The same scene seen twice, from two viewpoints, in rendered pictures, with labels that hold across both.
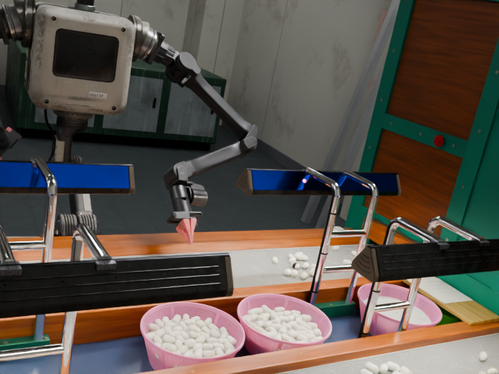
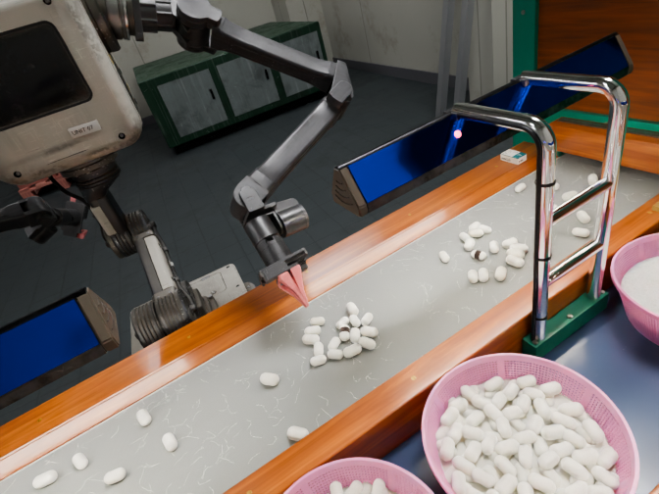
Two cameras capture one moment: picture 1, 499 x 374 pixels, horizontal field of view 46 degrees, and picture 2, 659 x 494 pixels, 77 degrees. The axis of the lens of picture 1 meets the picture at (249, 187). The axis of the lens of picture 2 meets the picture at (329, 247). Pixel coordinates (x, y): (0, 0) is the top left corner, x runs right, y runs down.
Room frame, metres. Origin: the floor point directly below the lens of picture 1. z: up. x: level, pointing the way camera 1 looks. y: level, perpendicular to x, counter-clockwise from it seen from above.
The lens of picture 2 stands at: (1.15, -0.06, 1.35)
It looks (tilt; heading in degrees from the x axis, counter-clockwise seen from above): 33 degrees down; 12
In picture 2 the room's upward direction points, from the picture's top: 17 degrees counter-clockwise
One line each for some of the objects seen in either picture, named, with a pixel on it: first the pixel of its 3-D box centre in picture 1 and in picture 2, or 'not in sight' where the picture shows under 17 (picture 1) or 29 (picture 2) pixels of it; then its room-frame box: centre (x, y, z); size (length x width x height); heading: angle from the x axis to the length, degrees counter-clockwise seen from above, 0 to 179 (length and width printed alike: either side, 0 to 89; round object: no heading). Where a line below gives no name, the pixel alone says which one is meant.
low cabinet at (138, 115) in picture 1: (108, 90); (228, 79); (6.81, 1.82, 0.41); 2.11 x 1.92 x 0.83; 118
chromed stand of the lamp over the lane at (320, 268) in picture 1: (327, 241); (532, 218); (1.79, -0.28, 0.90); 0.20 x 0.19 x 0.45; 123
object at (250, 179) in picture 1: (325, 181); (494, 112); (1.86, -0.24, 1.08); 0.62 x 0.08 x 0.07; 123
